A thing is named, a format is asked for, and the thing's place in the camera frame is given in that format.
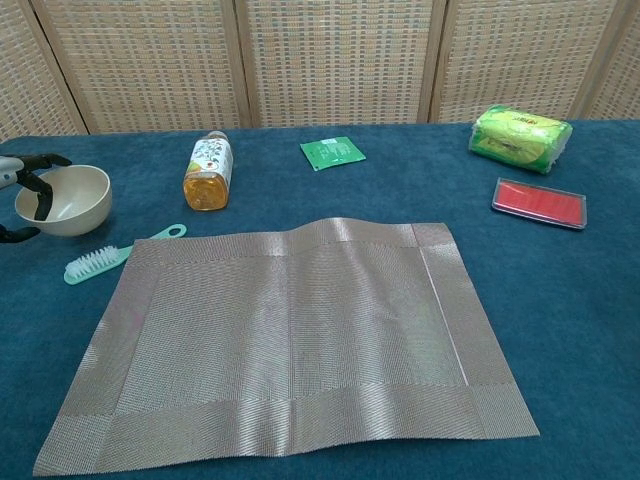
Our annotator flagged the green yellow tissue pack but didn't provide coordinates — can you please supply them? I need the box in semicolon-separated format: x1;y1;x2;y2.
468;104;574;176

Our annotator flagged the mint green scrub brush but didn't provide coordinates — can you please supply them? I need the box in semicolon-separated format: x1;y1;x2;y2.
63;224;188;286

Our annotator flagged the woven wooden folding screen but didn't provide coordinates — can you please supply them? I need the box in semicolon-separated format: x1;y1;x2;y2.
0;0;640;144

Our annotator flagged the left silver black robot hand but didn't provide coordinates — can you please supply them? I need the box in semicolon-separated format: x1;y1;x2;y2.
0;153;74;245

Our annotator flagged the cream white bowl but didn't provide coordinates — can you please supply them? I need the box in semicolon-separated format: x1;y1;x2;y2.
14;165;113;238

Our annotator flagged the green foil sachet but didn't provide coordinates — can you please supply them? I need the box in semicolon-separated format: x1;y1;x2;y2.
299;135;367;173

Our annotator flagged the red pad in clear case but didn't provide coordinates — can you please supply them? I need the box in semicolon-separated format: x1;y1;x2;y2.
491;177;588;232

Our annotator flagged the beige woven placemat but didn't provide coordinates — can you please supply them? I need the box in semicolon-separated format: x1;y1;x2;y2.
32;215;542;477

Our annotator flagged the dark teal table cloth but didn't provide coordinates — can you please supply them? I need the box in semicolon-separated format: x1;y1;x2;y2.
0;118;640;480

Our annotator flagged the tea bottle with printed label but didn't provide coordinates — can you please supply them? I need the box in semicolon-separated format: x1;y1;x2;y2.
182;130;235;212

